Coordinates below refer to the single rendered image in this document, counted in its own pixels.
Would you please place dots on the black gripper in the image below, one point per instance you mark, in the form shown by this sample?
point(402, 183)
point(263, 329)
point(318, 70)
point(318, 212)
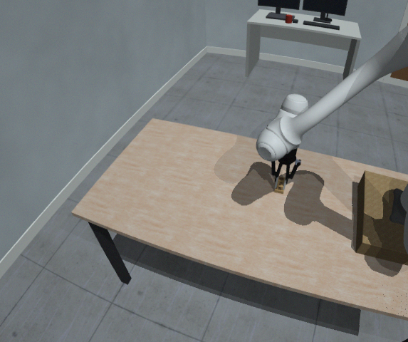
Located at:
point(286, 160)

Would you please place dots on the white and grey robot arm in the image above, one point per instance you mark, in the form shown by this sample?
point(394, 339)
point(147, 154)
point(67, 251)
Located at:
point(285, 134)

